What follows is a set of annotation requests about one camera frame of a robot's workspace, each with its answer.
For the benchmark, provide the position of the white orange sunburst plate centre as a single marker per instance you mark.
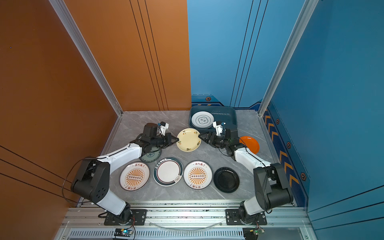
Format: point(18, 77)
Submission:
point(198, 175)

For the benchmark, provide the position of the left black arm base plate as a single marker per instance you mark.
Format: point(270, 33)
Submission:
point(137, 218)

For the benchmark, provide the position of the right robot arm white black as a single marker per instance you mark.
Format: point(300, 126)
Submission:
point(272, 188)

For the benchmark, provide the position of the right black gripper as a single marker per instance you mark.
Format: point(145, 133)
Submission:
point(210, 135)

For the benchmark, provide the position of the white plate dark green rim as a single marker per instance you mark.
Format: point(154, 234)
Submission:
point(168, 172)

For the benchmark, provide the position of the teal plastic bin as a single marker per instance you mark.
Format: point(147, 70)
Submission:
point(224, 114)

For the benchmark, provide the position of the green patterned small plate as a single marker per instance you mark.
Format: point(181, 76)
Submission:
point(151, 156)

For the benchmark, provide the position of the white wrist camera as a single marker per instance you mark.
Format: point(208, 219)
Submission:
point(219, 128)
point(163, 128)

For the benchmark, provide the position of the right aluminium corner post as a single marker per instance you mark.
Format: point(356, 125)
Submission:
point(295, 36)

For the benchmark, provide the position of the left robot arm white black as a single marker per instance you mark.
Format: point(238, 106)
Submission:
point(92, 180)

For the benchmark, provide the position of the cream yellow floral plate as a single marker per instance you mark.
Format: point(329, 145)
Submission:
point(188, 140)

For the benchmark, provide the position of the aluminium frame rail front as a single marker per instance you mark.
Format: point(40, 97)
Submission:
point(186, 220)

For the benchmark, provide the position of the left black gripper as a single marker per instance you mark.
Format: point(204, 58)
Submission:
point(168, 137)

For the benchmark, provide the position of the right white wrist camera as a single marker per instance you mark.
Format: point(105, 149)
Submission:
point(219, 128)

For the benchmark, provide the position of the left green circuit board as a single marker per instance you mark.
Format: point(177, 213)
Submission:
point(124, 234)

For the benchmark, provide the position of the white orange sunburst plate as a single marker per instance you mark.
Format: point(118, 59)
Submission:
point(135, 176)
point(198, 175)

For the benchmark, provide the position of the white orange sunburst plate left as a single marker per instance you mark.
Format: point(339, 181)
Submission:
point(135, 176)

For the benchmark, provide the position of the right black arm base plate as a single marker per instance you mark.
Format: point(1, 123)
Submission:
point(233, 217)

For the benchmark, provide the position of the white plate black emblem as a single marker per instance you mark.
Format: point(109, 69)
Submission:
point(202, 119)

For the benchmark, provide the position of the green circuit board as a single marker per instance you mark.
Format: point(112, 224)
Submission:
point(124, 234)
point(252, 233)

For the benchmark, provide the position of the left aluminium corner post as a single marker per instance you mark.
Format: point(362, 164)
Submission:
point(75, 34)

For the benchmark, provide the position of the aluminium corner post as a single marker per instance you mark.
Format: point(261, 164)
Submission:
point(75, 34)
point(295, 36)

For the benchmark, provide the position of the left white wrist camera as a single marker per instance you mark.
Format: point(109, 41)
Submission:
point(163, 128)

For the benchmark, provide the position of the right green circuit board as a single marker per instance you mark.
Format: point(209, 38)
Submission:
point(252, 233)

